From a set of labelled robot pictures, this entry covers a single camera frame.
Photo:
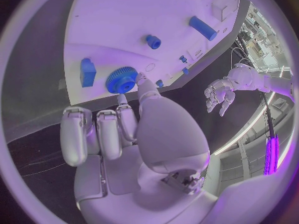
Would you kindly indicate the blue short cylinder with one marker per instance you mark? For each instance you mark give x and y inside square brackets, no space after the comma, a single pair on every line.
[153,41]

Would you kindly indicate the blue peg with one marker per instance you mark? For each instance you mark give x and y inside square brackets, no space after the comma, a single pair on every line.
[159,83]
[183,59]
[185,70]

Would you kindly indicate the blue long cylinder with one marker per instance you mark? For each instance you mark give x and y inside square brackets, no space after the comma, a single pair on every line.
[202,28]

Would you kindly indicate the glowing light bar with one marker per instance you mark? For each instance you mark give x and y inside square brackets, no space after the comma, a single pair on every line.
[271,155]

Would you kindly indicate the white task board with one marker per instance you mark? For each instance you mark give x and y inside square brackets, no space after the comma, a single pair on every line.
[144,31]

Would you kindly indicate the blue block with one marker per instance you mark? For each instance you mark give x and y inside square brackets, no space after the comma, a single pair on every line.
[87,72]

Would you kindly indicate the blue gear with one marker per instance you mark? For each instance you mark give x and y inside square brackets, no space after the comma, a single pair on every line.
[122,82]

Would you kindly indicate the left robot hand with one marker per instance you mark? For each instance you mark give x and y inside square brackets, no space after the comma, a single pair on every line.
[218,95]

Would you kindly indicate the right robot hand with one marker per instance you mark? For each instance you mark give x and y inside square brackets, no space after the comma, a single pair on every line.
[168,134]

